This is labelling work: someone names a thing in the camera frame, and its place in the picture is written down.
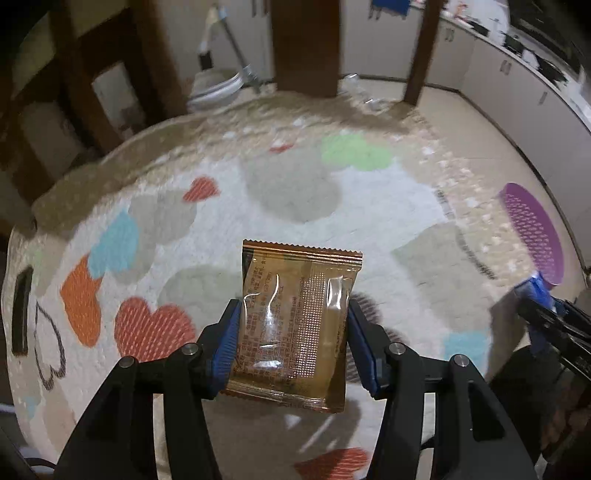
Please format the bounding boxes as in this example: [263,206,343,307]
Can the heart pattern rug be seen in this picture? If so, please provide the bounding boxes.
[0,90,587,480]

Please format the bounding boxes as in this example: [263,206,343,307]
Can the small clear plastic bottle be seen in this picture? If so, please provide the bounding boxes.
[344,74,393,112]

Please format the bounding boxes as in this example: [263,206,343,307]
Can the black smartphone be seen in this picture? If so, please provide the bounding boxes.
[11,267,34,356]

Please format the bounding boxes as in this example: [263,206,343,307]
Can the mop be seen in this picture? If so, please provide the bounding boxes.
[198,4,264,93]

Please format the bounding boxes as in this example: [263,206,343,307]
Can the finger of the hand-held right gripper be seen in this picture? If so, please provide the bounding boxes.
[529,318,591,374]
[515,272,591,333]

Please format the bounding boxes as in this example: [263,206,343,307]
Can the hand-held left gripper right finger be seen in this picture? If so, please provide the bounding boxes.
[346,300,539,480]

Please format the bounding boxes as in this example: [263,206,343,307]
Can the kitchen cabinets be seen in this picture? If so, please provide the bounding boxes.
[425,0,591,139]

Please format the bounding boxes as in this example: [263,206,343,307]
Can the brown foil packet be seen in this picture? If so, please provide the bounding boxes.
[222,239,363,414]

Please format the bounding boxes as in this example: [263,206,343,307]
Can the purple plastic basket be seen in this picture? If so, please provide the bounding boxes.
[501,182,565,287]

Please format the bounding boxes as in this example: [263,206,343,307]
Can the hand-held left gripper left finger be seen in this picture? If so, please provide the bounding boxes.
[55,299,243,480]

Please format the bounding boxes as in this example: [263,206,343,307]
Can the blue towel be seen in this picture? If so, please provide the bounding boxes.
[369,0,411,17]

